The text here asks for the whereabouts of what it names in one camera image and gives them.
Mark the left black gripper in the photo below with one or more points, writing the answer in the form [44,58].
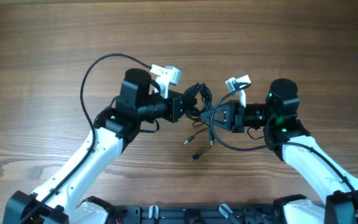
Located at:
[174,109]

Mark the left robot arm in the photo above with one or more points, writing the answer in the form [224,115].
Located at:
[144,97]

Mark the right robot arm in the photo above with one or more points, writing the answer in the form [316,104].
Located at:
[293,144]

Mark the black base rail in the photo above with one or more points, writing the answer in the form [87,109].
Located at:
[249,214]

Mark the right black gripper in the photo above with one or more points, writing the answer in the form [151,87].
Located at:
[234,116]

